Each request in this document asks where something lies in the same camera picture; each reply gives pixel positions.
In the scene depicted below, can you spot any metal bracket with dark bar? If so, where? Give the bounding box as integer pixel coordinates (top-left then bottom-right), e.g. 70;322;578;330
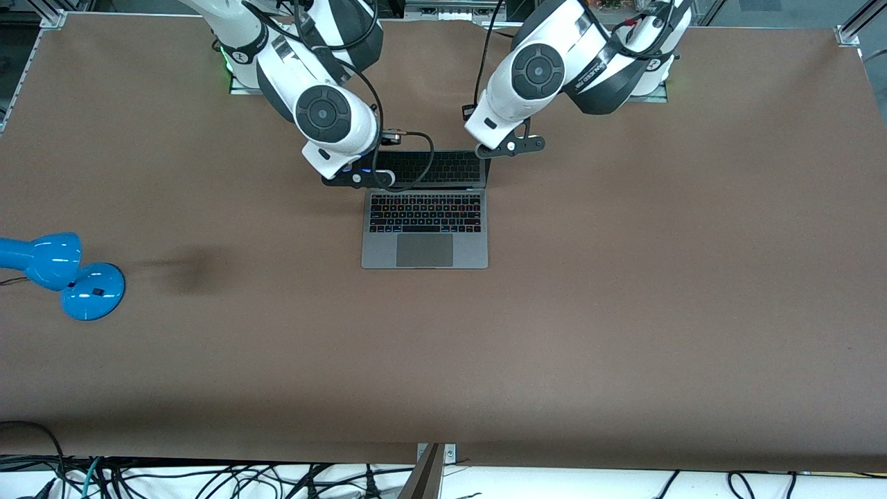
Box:
398;442;457;499

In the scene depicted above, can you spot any blue desk lamp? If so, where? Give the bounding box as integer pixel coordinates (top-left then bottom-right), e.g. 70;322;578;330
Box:
0;232;126;322

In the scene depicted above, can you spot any aluminium frame corner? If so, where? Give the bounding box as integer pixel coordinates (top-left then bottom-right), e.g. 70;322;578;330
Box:
28;0;70;30
835;0;887;48

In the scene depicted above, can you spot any brown table cover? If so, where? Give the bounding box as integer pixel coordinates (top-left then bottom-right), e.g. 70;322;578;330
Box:
0;14;887;472

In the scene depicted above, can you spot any grey power strip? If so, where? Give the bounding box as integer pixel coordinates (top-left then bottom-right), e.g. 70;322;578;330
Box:
404;0;503;21

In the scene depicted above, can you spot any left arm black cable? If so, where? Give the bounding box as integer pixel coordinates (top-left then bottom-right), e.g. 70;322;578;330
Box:
462;0;505;123

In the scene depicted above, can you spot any teal cable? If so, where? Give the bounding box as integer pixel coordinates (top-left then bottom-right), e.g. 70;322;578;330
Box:
80;456;105;499

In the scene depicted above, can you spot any black cable tangle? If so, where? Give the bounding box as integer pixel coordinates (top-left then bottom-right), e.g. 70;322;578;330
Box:
66;459;416;499

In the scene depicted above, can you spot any grey laptop with black keyboard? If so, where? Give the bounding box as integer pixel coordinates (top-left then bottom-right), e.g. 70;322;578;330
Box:
360;150;491;270

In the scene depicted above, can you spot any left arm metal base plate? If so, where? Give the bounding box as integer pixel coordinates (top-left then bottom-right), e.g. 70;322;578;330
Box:
627;82;670;104

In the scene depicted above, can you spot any black looping cable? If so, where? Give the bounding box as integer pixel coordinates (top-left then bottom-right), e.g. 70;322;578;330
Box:
0;419;67;499

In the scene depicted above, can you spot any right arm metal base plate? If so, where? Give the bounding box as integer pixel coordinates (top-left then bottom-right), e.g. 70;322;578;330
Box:
229;66;270;96

